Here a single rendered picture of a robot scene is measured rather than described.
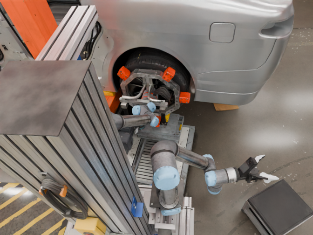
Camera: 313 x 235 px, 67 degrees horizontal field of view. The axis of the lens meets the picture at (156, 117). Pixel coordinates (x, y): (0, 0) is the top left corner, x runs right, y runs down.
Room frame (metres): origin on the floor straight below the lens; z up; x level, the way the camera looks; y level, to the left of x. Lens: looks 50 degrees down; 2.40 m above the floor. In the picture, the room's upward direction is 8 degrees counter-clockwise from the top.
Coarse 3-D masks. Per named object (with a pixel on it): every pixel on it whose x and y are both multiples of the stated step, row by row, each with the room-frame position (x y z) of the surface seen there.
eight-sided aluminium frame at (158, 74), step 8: (136, 72) 1.58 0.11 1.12; (144, 72) 1.59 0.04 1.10; (152, 72) 1.56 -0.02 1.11; (160, 72) 1.53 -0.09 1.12; (128, 80) 1.60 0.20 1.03; (160, 80) 1.50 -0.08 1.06; (176, 88) 1.46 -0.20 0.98; (176, 96) 1.45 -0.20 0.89; (136, 104) 1.64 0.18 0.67; (176, 104) 1.46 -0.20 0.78; (152, 112) 1.54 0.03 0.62; (168, 112) 1.49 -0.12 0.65
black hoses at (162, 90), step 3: (162, 87) 1.44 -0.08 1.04; (165, 87) 1.43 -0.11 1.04; (156, 90) 1.43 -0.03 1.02; (159, 90) 1.41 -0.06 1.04; (162, 90) 1.40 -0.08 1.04; (165, 90) 1.40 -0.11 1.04; (153, 93) 1.44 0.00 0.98; (156, 93) 1.40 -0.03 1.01; (159, 93) 1.38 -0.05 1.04; (162, 93) 1.37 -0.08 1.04; (165, 93) 1.38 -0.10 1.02; (168, 93) 1.40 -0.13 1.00; (171, 93) 1.41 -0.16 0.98; (165, 96) 1.35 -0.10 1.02; (168, 96) 1.37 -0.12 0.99; (168, 99) 1.34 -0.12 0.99
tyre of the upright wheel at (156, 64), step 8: (144, 48) 1.83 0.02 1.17; (152, 48) 1.80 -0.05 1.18; (136, 56) 1.76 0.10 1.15; (144, 56) 1.70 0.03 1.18; (152, 56) 1.68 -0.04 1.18; (160, 56) 1.68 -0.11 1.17; (168, 56) 1.70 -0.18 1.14; (128, 64) 1.71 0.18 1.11; (136, 64) 1.65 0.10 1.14; (144, 64) 1.63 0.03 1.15; (152, 64) 1.60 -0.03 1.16; (160, 64) 1.59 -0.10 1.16; (168, 64) 1.60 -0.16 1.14; (176, 64) 1.64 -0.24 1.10; (176, 72) 1.55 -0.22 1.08; (184, 72) 1.62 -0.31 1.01; (120, 80) 1.72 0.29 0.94; (176, 80) 1.53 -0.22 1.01; (184, 80) 1.55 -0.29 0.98; (184, 88) 1.51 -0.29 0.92
